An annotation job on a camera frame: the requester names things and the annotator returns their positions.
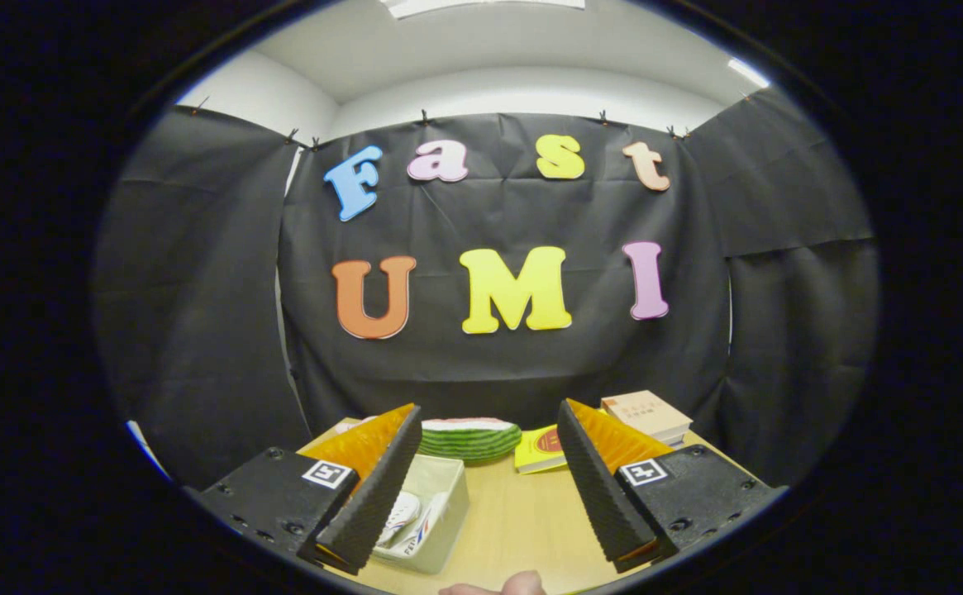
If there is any small ceiling light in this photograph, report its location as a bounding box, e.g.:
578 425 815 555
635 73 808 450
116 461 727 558
727 58 771 89

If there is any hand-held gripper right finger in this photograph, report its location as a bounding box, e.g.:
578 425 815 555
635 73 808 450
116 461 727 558
556 398 788 574

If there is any white perforated shoe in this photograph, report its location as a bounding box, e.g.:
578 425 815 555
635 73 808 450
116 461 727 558
378 492 422 546
394 493 451 556

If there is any beige fabric storage box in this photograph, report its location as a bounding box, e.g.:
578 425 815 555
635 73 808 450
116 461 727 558
372 453 471 575

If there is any tan book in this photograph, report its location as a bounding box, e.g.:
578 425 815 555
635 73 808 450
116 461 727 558
600 390 694 439

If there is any long ceiling light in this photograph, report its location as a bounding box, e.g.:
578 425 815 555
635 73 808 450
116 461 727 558
382 0 587 19

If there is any yellow book with red circle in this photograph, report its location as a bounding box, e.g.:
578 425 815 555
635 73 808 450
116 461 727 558
514 424 569 475

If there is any watermelon slice toy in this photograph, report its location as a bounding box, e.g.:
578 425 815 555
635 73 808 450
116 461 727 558
417 417 523 462

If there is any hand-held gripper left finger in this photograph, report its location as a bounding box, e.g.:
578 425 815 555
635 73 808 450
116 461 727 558
192 403 422 575

